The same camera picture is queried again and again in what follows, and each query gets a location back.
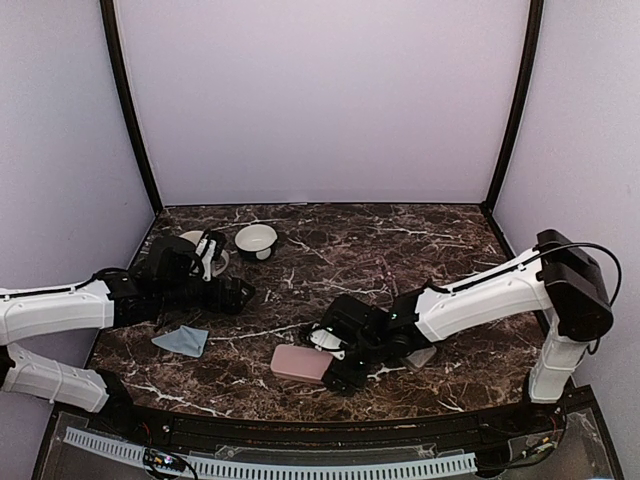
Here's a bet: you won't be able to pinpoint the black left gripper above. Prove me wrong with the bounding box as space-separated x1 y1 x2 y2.
157 275 254 316

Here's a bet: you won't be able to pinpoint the pink glasses case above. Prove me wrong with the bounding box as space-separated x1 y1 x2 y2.
270 345 334 384

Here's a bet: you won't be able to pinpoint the grey case teal lining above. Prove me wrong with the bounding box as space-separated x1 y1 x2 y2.
401 346 437 372

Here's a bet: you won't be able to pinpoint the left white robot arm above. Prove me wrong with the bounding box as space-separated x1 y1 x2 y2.
1 236 255 436

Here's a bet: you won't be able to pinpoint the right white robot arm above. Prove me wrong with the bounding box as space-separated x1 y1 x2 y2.
308 229 619 434

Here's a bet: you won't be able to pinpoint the clear purple lens sunglasses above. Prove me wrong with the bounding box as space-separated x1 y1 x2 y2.
351 255 399 308

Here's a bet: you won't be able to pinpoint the white bowl dark exterior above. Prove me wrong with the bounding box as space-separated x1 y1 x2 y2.
234 224 278 262

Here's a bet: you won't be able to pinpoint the beige ceramic mug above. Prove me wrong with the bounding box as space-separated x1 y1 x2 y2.
178 229 232 276

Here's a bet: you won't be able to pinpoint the small circuit board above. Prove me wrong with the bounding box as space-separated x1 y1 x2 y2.
142 448 186 472

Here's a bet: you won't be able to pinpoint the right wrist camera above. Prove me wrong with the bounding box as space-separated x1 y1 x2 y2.
301 323 349 360

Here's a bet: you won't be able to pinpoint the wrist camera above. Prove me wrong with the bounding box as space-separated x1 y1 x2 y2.
192 228 226 281
301 323 349 360

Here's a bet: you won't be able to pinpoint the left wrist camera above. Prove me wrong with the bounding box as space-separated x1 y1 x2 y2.
192 228 226 281

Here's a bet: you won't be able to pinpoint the black front table rail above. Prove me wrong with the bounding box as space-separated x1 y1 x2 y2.
109 406 528 451

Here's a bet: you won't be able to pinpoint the white slotted cable duct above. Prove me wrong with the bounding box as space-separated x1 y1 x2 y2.
63 427 477 479

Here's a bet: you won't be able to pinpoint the black frame left post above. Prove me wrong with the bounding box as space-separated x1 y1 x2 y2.
99 0 164 216

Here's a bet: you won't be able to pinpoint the black frame post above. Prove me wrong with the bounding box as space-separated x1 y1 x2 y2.
99 0 164 216
481 0 545 216

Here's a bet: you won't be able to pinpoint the black frame right post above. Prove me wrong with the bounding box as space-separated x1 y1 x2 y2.
481 0 545 216

